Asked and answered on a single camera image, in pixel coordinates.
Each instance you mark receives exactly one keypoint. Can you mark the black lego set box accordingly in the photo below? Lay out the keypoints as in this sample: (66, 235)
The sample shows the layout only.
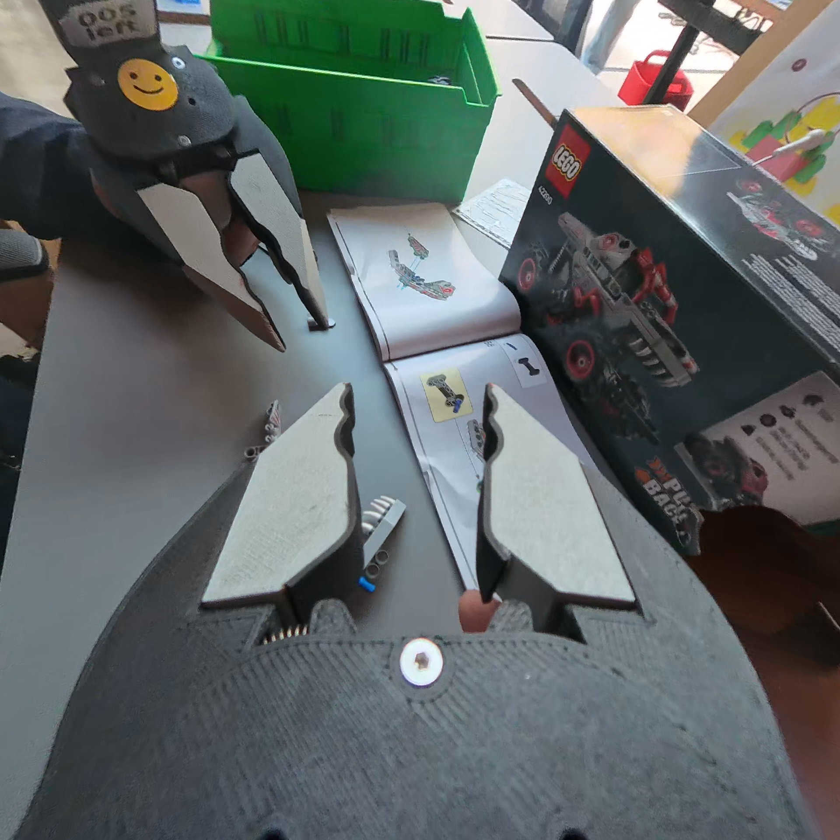
(656, 262)

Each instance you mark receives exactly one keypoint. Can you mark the instruction poster board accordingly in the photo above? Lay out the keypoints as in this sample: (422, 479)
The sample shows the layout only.
(787, 85)

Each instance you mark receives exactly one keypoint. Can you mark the person's left forearm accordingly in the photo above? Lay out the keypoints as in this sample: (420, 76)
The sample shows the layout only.
(39, 164)

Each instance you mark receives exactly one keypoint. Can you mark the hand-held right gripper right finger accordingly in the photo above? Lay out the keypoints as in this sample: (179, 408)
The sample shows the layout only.
(551, 525)

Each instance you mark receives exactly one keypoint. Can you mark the grey toothed lego jaw assembly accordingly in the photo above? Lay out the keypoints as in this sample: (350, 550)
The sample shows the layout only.
(384, 531)

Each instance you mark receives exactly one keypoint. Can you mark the black tripod stand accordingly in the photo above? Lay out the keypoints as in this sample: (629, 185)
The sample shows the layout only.
(676, 52)

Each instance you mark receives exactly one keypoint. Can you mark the green plastic bin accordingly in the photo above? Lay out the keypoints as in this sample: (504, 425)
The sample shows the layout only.
(354, 111)

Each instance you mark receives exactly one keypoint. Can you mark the small dark lego connector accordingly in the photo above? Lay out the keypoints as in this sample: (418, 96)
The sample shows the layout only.
(323, 323)

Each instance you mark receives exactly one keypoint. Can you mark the red plastic basket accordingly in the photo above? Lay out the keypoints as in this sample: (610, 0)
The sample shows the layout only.
(649, 82)

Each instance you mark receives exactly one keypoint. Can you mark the person's right hand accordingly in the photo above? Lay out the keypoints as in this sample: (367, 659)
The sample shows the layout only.
(479, 610)

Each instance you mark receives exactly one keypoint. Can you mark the open instruction booklet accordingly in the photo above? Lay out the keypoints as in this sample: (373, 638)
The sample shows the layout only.
(426, 282)

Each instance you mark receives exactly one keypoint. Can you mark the grey ribbed fabric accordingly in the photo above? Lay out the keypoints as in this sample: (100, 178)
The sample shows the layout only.
(23, 254)

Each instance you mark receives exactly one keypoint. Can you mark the brown cardboard box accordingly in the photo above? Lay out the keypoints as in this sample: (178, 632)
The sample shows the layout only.
(761, 571)

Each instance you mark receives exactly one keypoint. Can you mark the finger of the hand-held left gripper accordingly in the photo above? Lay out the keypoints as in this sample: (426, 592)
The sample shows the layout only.
(279, 216)
(193, 229)

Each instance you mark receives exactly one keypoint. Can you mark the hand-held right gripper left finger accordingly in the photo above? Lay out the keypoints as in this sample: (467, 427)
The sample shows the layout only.
(289, 518)

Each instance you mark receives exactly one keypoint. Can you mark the grey angled lego beam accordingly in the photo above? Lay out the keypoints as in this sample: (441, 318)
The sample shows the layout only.
(274, 420)

